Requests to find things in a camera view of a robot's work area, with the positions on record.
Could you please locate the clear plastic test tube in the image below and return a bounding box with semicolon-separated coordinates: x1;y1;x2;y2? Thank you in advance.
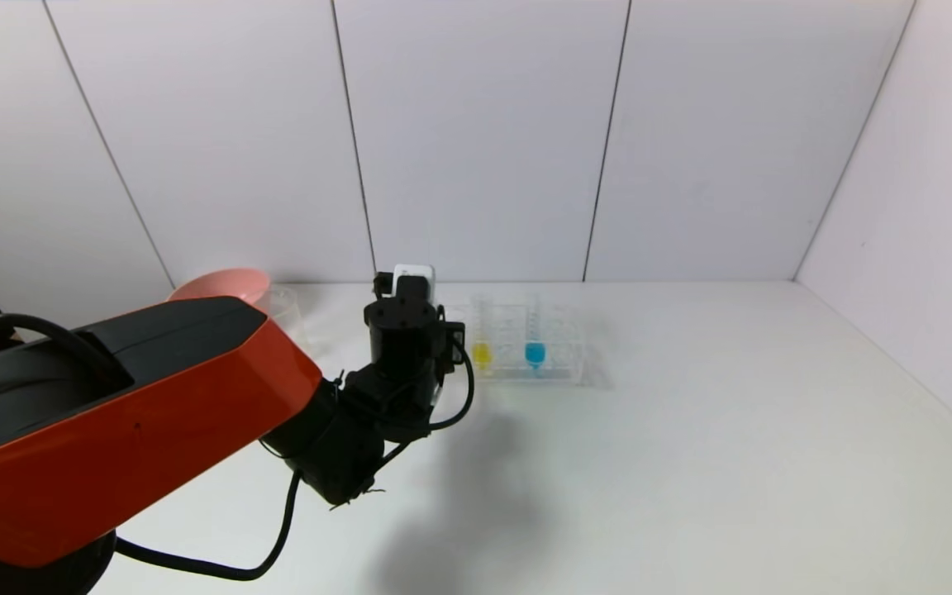
471;294;495;374

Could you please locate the test tube with blue liquid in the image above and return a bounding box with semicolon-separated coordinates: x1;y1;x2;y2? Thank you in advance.
524;293;548;371

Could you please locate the clear acrylic test tube rack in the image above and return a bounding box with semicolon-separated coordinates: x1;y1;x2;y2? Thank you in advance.
443;301;589;388

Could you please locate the clear glass beaker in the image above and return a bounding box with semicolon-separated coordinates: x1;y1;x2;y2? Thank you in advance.
265;284;312;352

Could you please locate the pink plastic bowl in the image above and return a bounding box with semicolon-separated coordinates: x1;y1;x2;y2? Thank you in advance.
169;268;272;316

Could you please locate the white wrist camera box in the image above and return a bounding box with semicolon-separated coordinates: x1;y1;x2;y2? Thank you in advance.
392;264;436;308

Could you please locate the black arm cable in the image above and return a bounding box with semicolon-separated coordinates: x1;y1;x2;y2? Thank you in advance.
112;335;477;581

